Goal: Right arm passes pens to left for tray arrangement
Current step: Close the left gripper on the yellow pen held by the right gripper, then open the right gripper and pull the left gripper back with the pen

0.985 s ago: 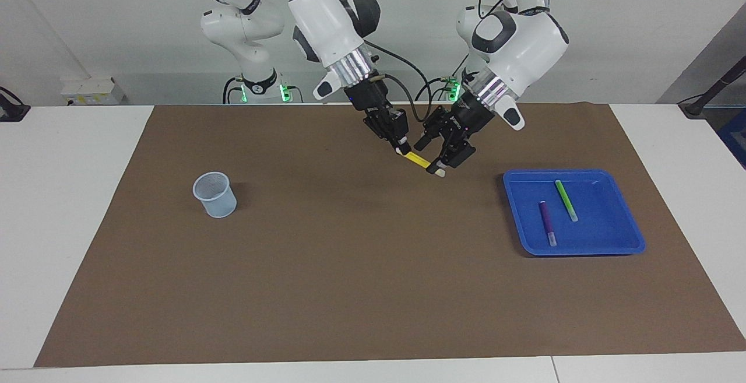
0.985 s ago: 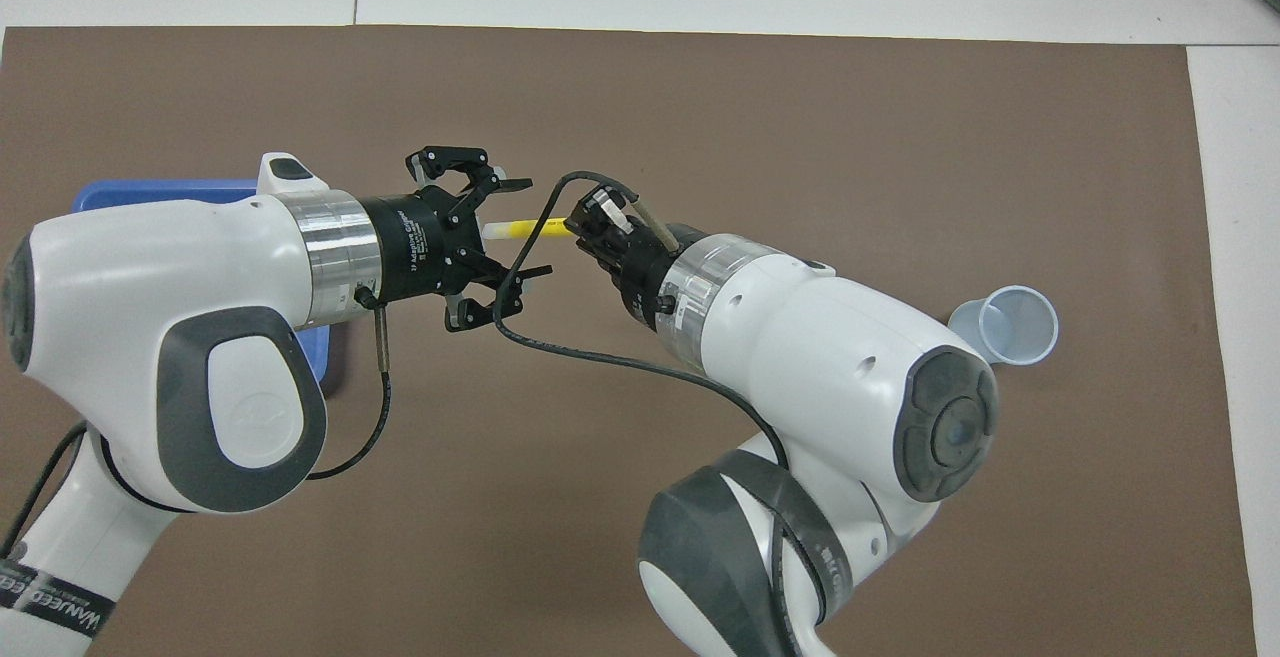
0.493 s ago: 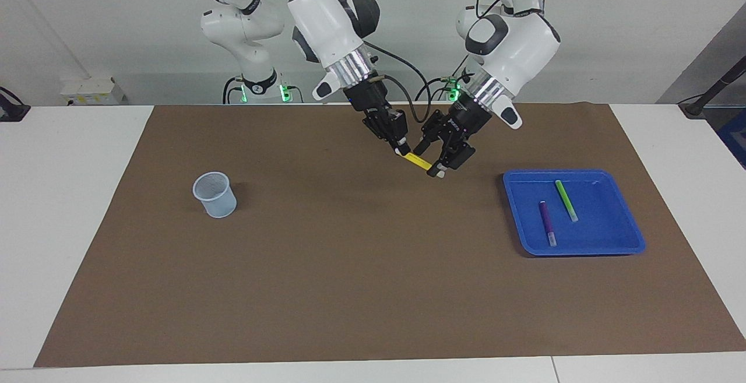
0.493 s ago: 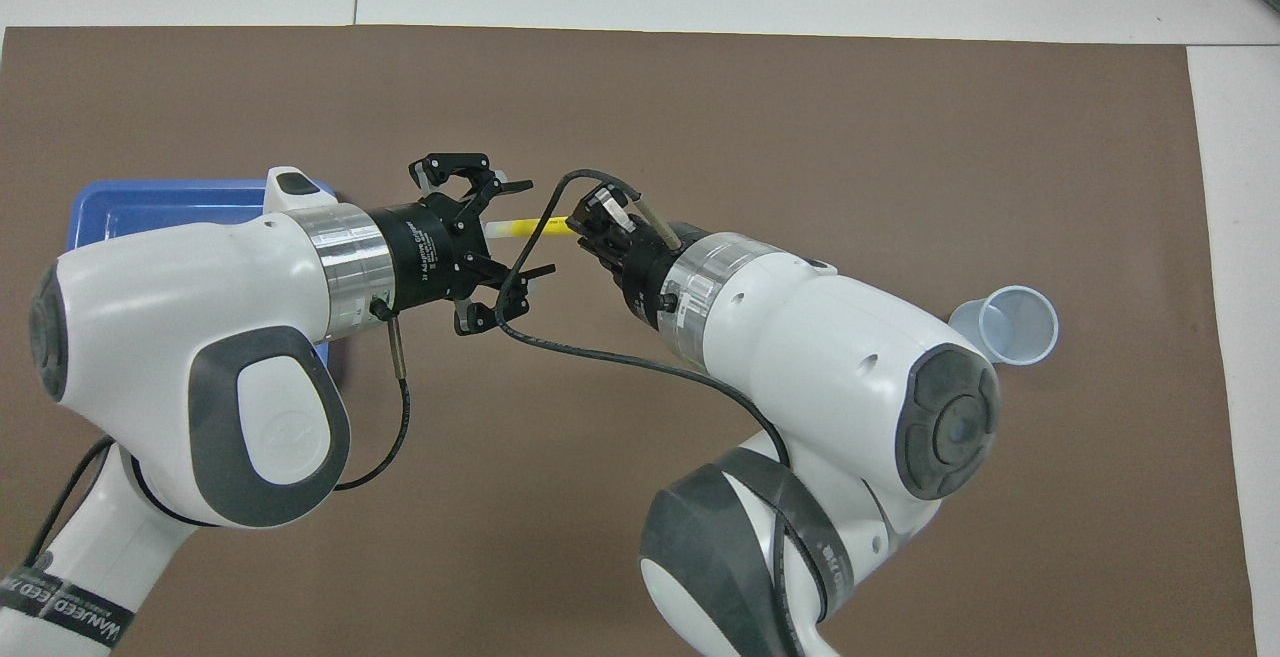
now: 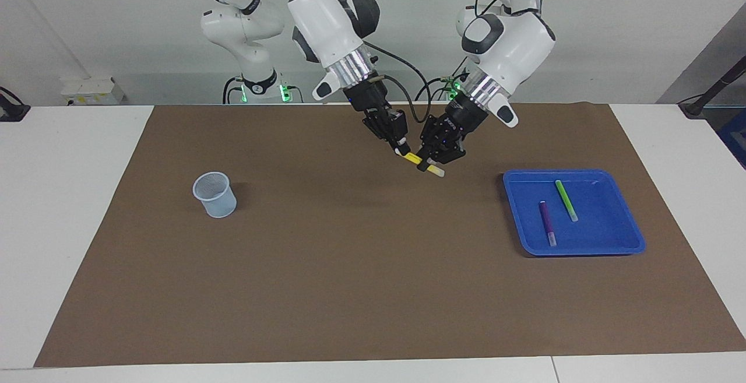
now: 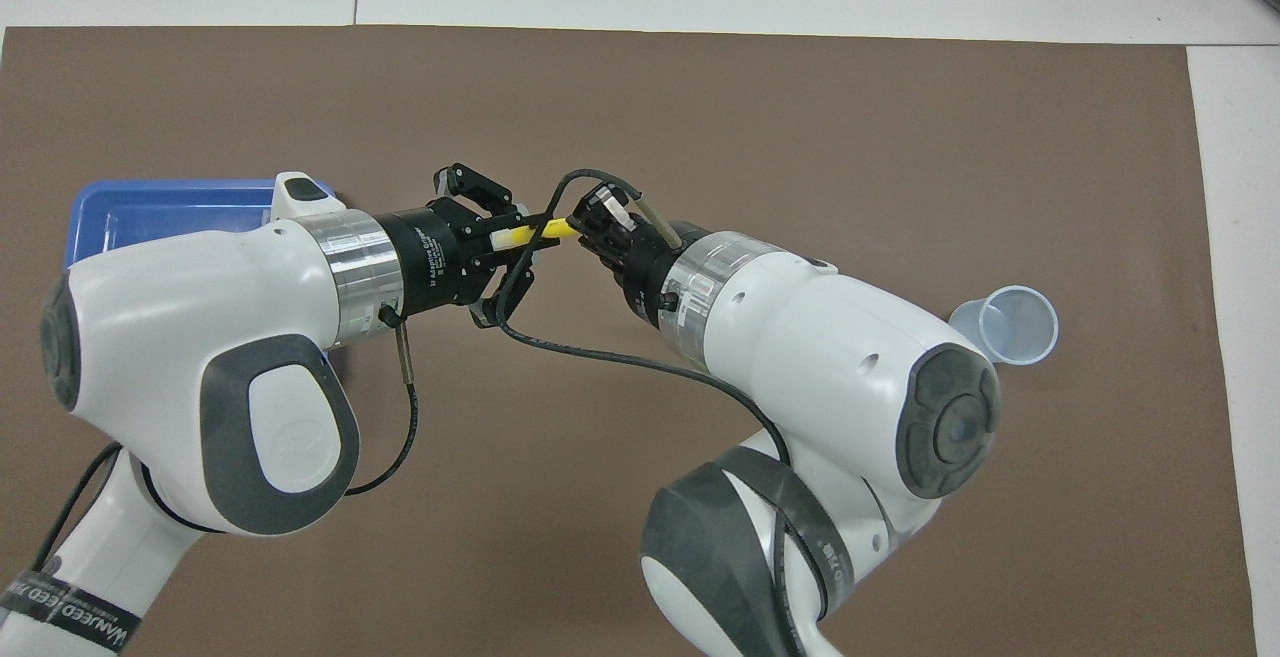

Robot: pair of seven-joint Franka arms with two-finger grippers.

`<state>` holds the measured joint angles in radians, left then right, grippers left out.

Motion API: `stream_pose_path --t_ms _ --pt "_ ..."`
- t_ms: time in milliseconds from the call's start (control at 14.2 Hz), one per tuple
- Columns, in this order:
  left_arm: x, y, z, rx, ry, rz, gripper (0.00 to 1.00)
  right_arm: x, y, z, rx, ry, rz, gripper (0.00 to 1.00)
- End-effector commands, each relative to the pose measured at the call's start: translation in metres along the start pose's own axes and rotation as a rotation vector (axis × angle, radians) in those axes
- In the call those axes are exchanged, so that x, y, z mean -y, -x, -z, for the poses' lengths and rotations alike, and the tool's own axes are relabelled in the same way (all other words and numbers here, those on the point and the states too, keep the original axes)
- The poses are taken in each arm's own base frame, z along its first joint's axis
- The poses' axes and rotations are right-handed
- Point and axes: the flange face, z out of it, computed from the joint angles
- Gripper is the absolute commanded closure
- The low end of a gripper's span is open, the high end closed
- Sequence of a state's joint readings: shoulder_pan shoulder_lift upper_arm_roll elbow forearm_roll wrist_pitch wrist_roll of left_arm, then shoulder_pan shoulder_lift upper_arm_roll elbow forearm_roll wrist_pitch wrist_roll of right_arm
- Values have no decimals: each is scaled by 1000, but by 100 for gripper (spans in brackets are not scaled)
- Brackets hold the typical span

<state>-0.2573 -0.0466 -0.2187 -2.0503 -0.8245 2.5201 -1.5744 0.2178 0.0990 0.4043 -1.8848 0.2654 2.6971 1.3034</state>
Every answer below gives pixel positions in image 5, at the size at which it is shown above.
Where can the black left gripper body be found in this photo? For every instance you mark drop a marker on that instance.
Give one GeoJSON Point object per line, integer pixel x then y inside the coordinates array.
{"type": "Point", "coordinates": [463, 118]}

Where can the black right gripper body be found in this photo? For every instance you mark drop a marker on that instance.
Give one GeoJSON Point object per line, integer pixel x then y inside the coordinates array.
{"type": "Point", "coordinates": [373, 100]}

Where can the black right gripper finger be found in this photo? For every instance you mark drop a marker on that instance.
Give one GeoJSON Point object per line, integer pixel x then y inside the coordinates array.
{"type": "Point", "coordinates": [382, 132]}
{"type": "Point", "coordinates": [401, 135]}

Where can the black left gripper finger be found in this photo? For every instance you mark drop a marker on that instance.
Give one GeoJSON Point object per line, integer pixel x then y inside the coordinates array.
{"type": "Point", "coordinates": [451, 153]}
{"type": "Point", "coordinates": [431, 144]}

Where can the yellow marker pen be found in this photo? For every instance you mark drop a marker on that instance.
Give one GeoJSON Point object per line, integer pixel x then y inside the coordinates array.
{"type": "Point", "coordinates": [412, 158]}

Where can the purple marker pen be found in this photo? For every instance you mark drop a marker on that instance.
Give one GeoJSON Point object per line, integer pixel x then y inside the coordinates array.
{"type": "Point", "coordinates": [548, 225]}

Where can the green marker pen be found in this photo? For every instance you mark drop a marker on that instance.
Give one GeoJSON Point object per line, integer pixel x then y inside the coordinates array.
{"type": "Point", "coordinates": [566, 201]}

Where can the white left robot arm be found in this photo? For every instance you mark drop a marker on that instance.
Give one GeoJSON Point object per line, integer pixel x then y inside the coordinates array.
{"type": "Point", "coordinates": [513, 45]}

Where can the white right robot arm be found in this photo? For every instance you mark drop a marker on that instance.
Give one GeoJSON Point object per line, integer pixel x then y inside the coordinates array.
{"type": "Point", "coordinates": [326, 21]}

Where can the blue plastic tray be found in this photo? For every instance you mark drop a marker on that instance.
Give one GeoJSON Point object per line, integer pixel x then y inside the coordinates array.
{"type": "Point", "coordinates": [600, 231]}

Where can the brown table mat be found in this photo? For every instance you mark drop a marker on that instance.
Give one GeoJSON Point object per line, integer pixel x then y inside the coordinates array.
{"type": "Point", "coordinates": [373, 266]}

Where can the translucent plastic cup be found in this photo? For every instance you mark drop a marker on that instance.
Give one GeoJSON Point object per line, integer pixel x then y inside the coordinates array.
{"type": "Point", "coordinates": [217, 202]}

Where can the black stand pole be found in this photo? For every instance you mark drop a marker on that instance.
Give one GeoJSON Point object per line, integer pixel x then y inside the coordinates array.
{"type": "Point", "coordinates": [714, 88]}

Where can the blue crate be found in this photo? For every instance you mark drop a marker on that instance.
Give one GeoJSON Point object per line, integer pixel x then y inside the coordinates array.
{"type": "Point", "coordinates": [735, 138]}

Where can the black table clamp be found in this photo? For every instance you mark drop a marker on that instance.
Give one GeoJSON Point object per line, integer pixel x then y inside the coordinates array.
{"type": "Point", "coordinates": [11, 109]}

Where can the white wall power box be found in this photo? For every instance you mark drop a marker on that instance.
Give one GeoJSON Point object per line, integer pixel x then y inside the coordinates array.
{"type": "Point", "coordinates": [90, 91]}

